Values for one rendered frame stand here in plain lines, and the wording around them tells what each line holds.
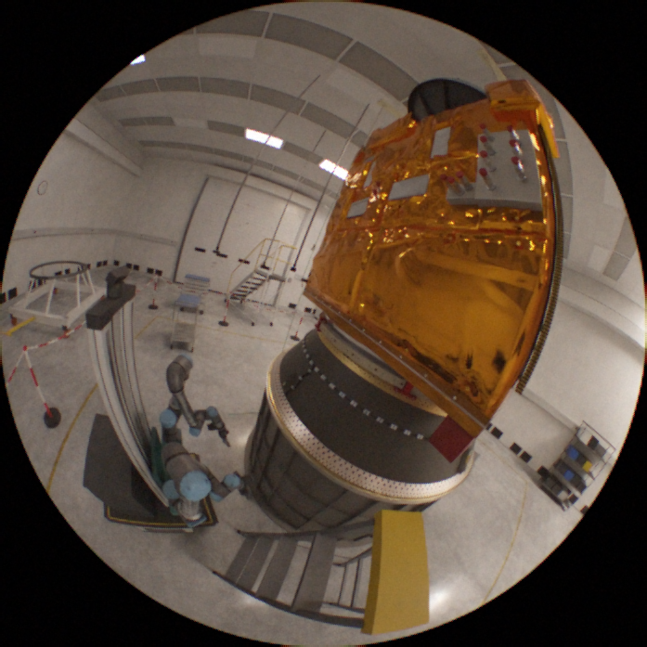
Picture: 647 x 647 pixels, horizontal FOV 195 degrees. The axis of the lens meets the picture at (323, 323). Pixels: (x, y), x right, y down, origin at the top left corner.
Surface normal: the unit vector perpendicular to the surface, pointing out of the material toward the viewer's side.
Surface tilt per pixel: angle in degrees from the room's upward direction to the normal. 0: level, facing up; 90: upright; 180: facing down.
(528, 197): 90
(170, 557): 0
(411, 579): 0
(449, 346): 91
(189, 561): 0
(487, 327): 90
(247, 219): 90
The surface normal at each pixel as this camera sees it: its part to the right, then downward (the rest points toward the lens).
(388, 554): 0.35, -0.91
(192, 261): 0.39, 0.37
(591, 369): -0.85, -0.21
